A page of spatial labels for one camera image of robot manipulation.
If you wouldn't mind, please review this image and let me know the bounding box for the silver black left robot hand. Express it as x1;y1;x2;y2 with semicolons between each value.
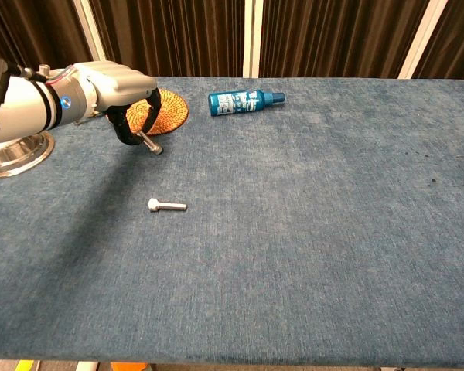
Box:
85;60;162;147

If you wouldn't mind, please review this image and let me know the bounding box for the white frame post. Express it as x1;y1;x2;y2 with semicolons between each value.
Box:
72;0;112;77
242;0;264;78
397;0;449;80

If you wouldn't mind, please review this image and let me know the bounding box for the blue fabric table cover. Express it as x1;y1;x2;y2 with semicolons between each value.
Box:
0;74;464;366

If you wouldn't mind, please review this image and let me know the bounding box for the silver bolt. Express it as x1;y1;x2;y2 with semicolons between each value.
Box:
137;131;164;155
148;198;188;213

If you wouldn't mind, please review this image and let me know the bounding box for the dark brown curtain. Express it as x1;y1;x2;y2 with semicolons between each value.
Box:
0;0;464;84

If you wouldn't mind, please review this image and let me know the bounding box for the round woven rattan coaster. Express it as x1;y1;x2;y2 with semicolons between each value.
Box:
106;87;189;136

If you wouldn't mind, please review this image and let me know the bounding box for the blue spray bottle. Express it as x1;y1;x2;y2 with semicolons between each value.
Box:
207;88;286;118

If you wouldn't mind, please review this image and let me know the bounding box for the stainless steel bowl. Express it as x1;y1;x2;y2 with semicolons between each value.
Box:
0;131;56;179

